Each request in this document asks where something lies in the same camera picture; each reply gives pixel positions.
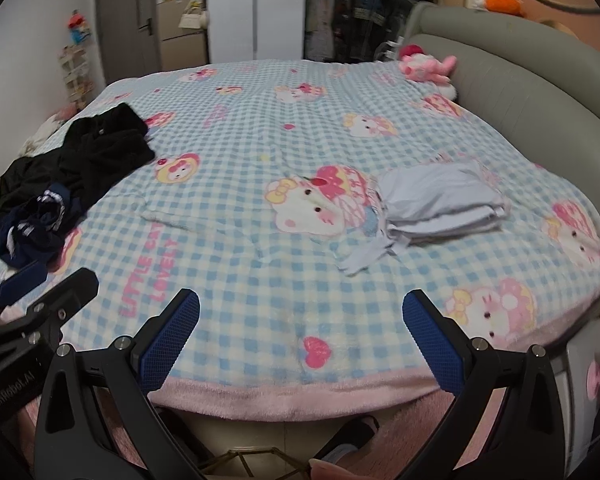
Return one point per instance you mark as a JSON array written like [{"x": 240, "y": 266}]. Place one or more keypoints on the folded light blue garment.
[{"x": 445, "y": 200}]

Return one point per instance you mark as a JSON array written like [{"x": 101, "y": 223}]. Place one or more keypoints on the pink fluffy rug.
[{"x": 410, "y": 435}]

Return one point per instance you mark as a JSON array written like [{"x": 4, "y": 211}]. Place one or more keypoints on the black garment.
[{"x": 100, "y": 150}]

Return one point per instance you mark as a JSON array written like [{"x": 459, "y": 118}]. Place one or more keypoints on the white pink cloth pile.
[{"x": 45, "y": 132}]

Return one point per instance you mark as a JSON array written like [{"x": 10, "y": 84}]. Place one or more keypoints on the white shelf rack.
[{"x": 75, "y": 75}]

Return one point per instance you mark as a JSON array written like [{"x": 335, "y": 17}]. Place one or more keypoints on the grey door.
[{"x": 125, "y": 25}]

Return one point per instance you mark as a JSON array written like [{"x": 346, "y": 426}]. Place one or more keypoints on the red wall toy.
[{"x": 78, "y": 25}]

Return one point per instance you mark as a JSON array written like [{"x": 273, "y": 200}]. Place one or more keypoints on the black slipper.
[{"x": 355, "y": 435}]

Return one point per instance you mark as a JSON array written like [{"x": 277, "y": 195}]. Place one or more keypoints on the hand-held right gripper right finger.
[{"x": 430, "y": 345}]

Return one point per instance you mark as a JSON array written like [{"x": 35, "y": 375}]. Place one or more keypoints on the checkered cartoon cat blanket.
[{"x": 260, "y": 125}]

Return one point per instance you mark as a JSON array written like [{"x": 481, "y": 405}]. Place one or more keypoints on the white handbag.
[{"x": 192, "y": 19}]

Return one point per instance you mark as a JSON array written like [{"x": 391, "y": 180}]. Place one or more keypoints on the beige cabinet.
[{"x": 182, "y": 45}]

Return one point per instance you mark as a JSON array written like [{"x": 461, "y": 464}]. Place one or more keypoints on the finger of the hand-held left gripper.
[
  {"x": 22, "y": 279},
  {"x": 72, "y": 287}
]

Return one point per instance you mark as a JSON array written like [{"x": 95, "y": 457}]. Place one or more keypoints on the grey padded bed headboard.
[{"x": 530, "y": 85}]

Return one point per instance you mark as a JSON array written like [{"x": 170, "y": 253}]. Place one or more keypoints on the crumpled navy striped garment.
[{"x": 35, "y": 232}]

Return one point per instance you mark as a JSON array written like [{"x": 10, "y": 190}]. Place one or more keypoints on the pink plush toy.
[{"x": 425, "y": 67}]

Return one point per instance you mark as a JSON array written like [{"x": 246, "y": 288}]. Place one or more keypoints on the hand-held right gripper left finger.
[{"x": 172, "y": 340}]

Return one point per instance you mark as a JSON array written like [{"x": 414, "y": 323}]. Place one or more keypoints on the orange plush toy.
[{"x": 502, "y": 2}]

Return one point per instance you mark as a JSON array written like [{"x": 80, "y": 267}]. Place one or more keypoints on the white wardrobe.
[{"x": 232, "y": 10}]

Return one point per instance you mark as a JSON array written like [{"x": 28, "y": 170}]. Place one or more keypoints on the dark glass-door wardrobe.
[{"x": 350, "y": 15}]

